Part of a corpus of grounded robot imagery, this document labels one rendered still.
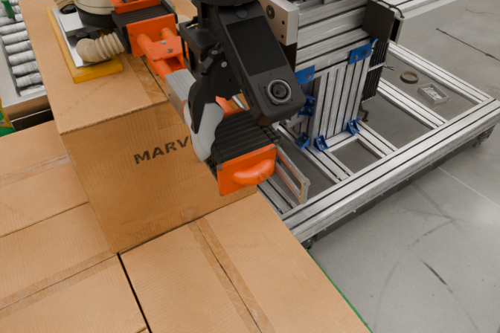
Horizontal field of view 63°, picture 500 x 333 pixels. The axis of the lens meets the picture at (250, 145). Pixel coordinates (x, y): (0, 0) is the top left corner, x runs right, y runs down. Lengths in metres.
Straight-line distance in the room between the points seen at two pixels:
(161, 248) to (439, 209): 1.28
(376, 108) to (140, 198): 1.34
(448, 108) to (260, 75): 1.82
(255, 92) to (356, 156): 1.41
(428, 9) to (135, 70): 0.74
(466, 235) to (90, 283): 1.44
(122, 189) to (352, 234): 1.09
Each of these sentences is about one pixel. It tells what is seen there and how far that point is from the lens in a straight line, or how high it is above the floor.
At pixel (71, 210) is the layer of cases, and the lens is 1.20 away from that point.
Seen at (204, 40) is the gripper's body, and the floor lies 1.21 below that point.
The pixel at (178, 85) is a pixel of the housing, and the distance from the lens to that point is 0.59.
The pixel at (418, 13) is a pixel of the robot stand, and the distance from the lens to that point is 1.16.
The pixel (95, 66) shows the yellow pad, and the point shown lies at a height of 0.96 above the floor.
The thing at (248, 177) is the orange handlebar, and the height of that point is 1.08.
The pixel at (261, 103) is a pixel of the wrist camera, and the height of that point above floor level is 1.21.
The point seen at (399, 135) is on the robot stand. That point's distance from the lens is 1.90.
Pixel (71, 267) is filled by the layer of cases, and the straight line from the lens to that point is 1.10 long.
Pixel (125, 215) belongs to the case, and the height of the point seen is 0.67.
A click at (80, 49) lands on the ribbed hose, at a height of 1.01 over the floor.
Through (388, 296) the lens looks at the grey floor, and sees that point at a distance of 1.66.
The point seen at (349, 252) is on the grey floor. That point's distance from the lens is 1.71.
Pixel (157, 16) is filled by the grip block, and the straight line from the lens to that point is 0.76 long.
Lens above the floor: 1.43
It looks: 44 degrees down
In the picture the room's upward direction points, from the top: straight up
